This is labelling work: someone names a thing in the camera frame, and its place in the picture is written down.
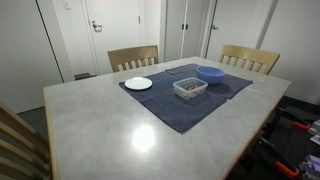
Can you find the white round plate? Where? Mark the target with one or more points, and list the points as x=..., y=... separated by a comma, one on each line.
x=138, y=83

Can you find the blue plastic bowl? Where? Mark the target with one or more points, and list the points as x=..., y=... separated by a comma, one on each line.
x=210, y=76

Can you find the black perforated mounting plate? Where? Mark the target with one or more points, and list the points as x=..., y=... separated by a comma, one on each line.
x=293, y=143

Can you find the clear plastic tupperware container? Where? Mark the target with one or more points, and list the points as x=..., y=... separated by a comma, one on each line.
x=181, y=92

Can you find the dark blue cloth mat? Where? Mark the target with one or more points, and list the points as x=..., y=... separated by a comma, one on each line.
x=236, y=85
x=180, y=111

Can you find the small white wall switch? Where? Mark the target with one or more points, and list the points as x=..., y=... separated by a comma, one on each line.
x=67, y=5

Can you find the light wooden slatted chair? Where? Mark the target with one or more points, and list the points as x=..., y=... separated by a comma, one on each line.
x=250, y=53
x=16, y=133
x=133, y=53

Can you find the white closet door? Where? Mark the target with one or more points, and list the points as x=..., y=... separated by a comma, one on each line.
x=175, y=40

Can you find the aluminium extrusion rail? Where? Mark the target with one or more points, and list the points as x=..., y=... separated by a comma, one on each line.
x=315, y=131

